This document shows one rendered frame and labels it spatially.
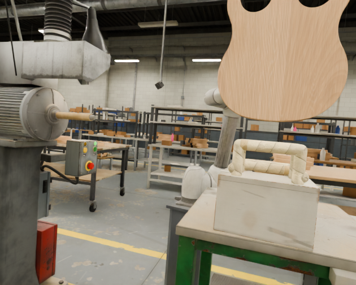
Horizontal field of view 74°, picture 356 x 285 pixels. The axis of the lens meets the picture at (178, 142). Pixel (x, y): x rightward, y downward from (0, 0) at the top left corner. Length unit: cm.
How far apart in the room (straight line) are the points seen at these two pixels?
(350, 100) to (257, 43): 1197
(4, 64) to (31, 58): 27
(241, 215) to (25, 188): 108
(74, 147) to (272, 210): 108
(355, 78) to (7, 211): 1265
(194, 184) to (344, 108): 1131
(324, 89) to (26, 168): 131
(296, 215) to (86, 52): 89
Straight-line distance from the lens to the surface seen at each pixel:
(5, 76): 139
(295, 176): 73
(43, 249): 162
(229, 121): 164
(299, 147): 72
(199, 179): 165
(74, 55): 102
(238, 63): 79
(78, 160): 142
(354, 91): 1280
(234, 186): 72
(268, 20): 82
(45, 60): 111
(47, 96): 125
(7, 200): 139
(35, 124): 121
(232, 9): 85
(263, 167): 88
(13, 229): 146
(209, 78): 1239
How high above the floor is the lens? 122
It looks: 3 degrees down
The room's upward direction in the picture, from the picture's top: 5 degrees clockwise
